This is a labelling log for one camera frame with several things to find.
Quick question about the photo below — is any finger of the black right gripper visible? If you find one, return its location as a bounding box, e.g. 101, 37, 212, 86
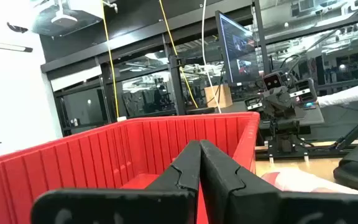
244, 96, 264, 111
290, 78, 318, 105

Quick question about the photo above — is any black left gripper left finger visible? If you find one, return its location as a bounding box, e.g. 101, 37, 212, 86
31, 139, 201, 224

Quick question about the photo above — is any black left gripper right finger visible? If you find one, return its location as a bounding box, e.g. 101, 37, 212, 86
200, 139, 358, 224

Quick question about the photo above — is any pink slide sandal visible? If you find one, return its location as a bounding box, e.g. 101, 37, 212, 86
261, 167, 358, 195

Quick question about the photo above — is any red plastic bin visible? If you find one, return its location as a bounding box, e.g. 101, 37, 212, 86
0, 111, 260, 224

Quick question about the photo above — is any cardboard box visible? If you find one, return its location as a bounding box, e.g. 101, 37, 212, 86
204, 83, 233, 109

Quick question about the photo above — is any computer monitor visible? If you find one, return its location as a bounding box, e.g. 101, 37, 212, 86
215, 11, 262, 85

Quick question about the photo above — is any black metal pole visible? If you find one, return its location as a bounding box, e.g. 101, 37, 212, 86
167, 54, 186, 116

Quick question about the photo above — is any white ceiling device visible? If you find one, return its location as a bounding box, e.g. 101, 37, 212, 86
29, 0, 105, 35

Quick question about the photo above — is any ceiling light bar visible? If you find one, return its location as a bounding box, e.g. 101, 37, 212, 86
0, 39, 34, 53

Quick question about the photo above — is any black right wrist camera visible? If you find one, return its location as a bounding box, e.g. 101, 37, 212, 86
262, 72, 284, 91

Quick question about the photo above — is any white cable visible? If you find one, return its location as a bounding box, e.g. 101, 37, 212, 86
201, 0, 223, 114

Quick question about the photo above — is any yellow cable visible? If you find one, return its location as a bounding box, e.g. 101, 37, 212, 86
100, 0, 120, 119
158, 0, 199, 109

